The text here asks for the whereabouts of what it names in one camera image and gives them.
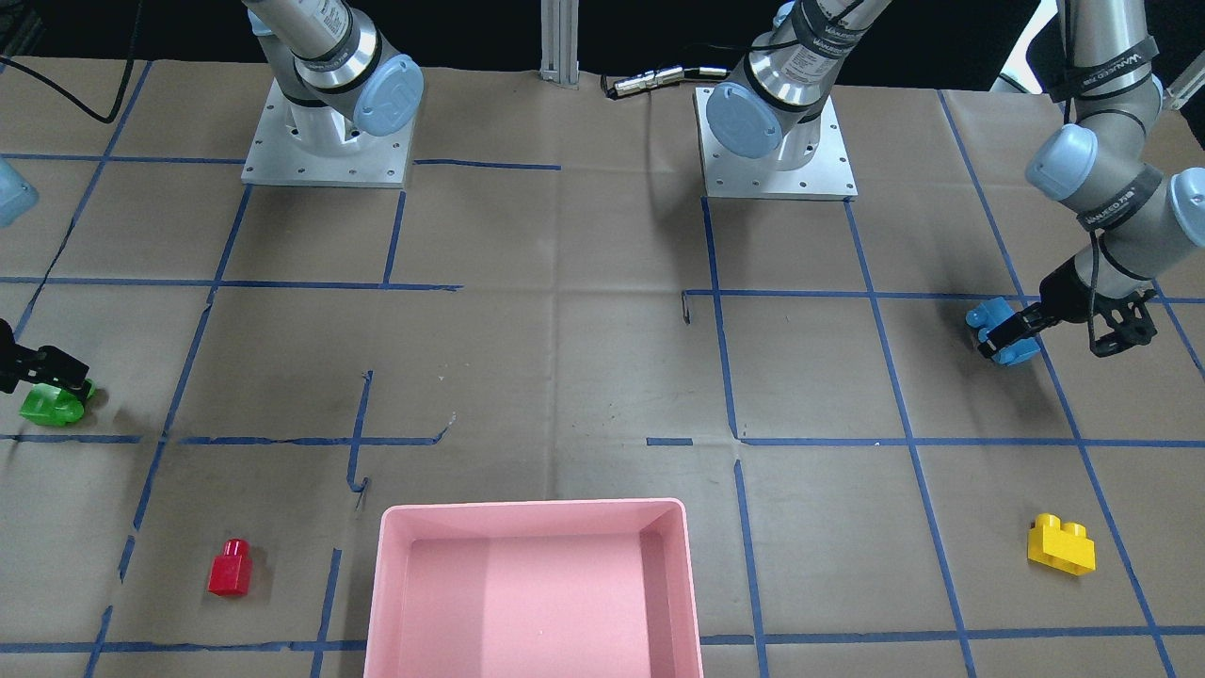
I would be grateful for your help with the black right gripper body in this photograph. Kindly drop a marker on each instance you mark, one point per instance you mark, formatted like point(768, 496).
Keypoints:
point(28, 363)

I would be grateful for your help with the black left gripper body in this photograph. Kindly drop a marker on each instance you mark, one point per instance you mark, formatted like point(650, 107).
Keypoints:
point(1065, 290)

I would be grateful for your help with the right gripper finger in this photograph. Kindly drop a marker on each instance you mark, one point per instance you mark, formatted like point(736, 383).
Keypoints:
point(48, 365)

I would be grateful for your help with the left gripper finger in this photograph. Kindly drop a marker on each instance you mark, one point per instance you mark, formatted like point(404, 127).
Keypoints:
point(994, 313)
point(1013, 346)

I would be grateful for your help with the blue toy block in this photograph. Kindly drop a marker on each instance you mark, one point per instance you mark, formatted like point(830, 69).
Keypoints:
point(972, 323)

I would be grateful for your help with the green toy block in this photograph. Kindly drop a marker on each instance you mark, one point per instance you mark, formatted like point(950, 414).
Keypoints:
point(51, 407)

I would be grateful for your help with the yellow toy block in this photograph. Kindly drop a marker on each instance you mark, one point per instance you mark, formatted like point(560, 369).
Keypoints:
point(1062, 545)

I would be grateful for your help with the red toy block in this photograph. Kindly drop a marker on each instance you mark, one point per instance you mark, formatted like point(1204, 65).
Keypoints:
point(231, 569)

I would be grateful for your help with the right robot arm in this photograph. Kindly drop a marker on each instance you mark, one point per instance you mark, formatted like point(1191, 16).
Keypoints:
point(340, 114)

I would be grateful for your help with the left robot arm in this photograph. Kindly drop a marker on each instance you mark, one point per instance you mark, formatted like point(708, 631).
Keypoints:
point(1141, 223)

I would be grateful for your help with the pink plastic box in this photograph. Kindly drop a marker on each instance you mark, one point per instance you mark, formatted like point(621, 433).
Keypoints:
point(557, 588)

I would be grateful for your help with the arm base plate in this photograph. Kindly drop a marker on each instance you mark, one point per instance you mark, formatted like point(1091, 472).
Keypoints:
point(818, 171)
point(300, 146)

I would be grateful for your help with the metal cable connector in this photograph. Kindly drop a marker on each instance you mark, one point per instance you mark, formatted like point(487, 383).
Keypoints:
point(661, 78)

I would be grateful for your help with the aluminium frame post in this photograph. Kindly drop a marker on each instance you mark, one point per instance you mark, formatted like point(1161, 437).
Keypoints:
point(559, 43)

